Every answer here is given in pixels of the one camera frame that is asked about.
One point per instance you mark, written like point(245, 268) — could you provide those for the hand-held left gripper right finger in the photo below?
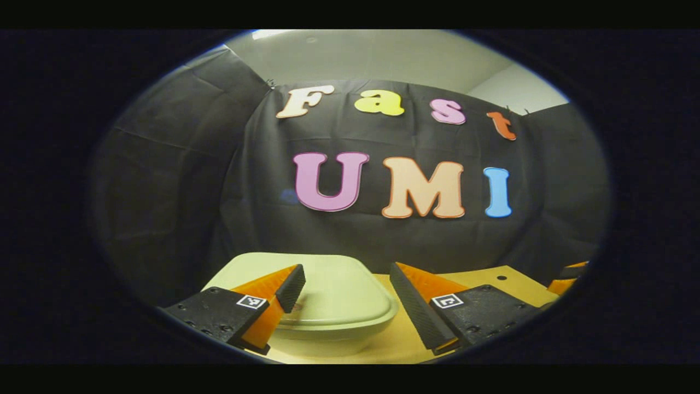
point(410, 303)

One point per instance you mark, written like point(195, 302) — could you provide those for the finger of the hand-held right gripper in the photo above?
point(573, 271)
point(562, 286)

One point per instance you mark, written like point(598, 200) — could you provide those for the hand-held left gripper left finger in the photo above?
point(292, 287)

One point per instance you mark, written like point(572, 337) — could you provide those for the green desktop garbage bin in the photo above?
point(339, 295)

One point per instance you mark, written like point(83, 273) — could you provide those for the wooden desktop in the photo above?
point(525, 290)

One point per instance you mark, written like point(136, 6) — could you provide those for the black backdrop cloth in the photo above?
point(383, 235)

